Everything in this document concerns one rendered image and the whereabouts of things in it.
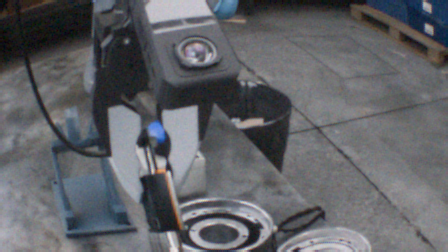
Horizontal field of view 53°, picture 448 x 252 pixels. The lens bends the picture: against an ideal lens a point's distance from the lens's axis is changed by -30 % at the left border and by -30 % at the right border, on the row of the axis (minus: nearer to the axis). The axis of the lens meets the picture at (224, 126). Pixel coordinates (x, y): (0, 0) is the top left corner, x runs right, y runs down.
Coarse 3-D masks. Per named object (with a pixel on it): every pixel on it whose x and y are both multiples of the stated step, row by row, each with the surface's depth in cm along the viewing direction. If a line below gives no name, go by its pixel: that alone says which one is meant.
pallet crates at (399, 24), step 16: (368, 0) 446; (384, 0) 425; (400, 0) 404; (416, 0) 380; (432, 0) 359; (352, 16) 449; (384, 16) 427; (400, 16) 412; (416, 16) 388; (432, 16) 367; (384, 32) 418; (400, 32) 397; (416, 32) 395; (432, 32) 374; (416, 48) 389; (432, 48) 359
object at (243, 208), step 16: (192, 208) 61; (208, 208) 62; (224, 208) 62; (240, 208) 62; (256, 208) 60; (208, 224) 59; (224, 224) 59; (240, 224) 59; (272, 224) 57; (208, 240) 60; (224, 240) 60; (240, 240) 56
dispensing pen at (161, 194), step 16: (144, 128) 47; (144, 144) 46; (144, 176) 44; (160, 176) 44; (160, 192) 44; (144, 208) 47; (160, 208) 44; (160, 224) 44; (176, 224) 44; (176, 240) 45
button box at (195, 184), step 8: (136, 152) 69; (160, 152) 69; (144, 160) 68; (160, 160) 68; (200, 160) 68; (144, 168) 66; (160, 168) 67; (192, 168) 68; (200, 168) 68; (192, 176) 69; (200, 176) 69; (184, 184) 69; (192, 184) 69; (200, 184) 69; (184, 192) 69; (192, 192) 69; (200, 192) 70
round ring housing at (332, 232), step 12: (324, 228) 55; (336, 228) 55; (348, 228) 55; (288, 240) 54; (300, 240) 55; (312, 240) 56; (324, 240) 55; (336, 240) 55; (348, 240) 55; (360, 240) 53
